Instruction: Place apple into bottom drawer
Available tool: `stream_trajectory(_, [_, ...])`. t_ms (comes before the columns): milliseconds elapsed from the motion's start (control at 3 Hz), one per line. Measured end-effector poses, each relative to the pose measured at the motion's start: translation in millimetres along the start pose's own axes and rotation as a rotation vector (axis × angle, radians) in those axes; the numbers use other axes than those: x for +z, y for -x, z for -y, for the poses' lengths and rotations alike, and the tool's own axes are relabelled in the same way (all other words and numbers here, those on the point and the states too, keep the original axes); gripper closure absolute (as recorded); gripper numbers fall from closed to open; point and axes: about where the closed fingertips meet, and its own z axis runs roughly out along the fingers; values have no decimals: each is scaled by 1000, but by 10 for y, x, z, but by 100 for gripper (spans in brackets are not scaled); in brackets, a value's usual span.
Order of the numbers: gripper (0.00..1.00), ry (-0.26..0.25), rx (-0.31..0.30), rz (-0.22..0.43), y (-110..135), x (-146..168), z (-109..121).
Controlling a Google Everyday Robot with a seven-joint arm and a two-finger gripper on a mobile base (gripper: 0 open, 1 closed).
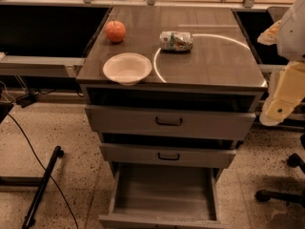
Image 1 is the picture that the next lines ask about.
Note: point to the white paper bowl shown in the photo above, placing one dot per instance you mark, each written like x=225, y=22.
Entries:
x=127, y=68

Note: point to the grey drawer cabinet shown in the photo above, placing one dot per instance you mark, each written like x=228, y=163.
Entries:
x=219, y=74

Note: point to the open bottom grey drawer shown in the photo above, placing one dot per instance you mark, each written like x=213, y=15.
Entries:
x=163, y=197

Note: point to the grey desk left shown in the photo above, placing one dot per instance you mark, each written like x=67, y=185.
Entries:
x=40, y=66

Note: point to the top grey drawer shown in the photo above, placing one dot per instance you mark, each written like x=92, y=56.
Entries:
x=173, y=123

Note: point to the black floor stand leg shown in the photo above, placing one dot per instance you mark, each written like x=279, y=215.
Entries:
x=29, y=218

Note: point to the crushed green white can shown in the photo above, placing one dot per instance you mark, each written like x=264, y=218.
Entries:
x=176, y=41

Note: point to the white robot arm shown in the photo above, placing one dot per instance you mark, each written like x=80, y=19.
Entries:
x=290, y=42

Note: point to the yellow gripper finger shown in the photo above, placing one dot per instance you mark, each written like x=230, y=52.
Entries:
x=269, y=36
x=286, y=91

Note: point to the middle grey drawer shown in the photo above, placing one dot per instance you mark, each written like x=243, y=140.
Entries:
x=172, y=156

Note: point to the red apple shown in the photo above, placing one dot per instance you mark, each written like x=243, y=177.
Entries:
x=115, y=31

